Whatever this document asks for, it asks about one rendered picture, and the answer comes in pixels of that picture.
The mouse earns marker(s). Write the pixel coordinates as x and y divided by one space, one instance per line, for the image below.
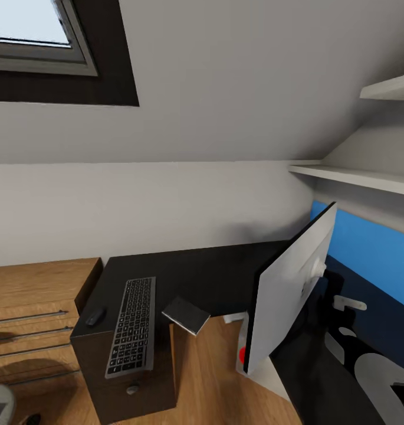
96 317

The monitor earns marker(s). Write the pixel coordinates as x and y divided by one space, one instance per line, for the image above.
282 286

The desktop computer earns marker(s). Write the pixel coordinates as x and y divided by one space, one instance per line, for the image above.
265 374

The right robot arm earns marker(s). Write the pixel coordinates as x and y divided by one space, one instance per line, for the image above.
379 377

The swivel chair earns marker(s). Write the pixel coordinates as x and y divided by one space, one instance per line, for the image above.
8 403

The notebook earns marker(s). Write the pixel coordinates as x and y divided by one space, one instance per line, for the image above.
187 315

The keyboard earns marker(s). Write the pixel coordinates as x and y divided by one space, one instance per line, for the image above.
133 344

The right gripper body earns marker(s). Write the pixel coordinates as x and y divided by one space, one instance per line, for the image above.
326 309

